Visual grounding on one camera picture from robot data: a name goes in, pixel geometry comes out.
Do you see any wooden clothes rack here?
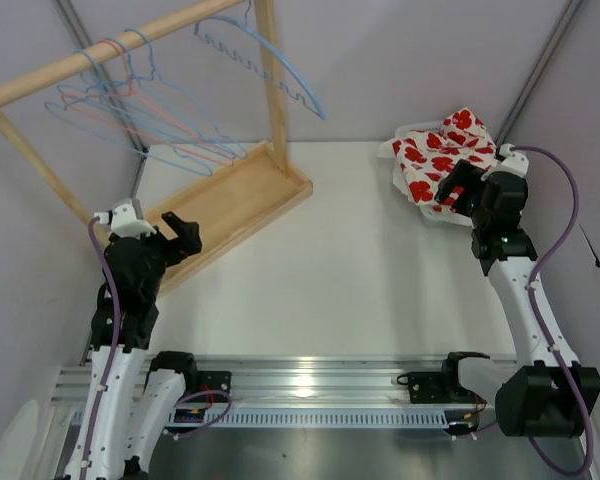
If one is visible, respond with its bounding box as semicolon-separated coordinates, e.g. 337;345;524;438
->
0;1;313;292

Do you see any white laundry basket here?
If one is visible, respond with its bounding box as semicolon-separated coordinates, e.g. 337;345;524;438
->
394;120;442;137

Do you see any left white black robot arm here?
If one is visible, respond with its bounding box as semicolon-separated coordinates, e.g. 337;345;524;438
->
62;206;232;479

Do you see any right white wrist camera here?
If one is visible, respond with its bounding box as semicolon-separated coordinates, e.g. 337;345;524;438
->
492;143;529;178

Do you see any thick blue plastic hanger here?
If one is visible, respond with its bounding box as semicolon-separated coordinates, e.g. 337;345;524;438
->
194;15;326;120

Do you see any aluminium mounting rail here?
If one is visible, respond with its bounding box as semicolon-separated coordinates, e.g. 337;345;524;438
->
49;354;531;406

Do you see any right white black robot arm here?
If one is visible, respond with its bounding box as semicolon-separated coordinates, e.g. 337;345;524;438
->
397;160;600;438

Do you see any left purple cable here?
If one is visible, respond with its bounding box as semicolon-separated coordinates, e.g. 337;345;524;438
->
74;217;234;471

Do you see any white crumpled cloth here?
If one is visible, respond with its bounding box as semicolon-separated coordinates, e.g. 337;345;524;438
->
377;138;471;227

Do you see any red poppy print skirt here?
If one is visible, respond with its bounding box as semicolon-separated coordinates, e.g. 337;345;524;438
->
390;107;496;209

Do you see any white slotted cable duct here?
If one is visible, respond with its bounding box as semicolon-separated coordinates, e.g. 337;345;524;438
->
69;408;481;431

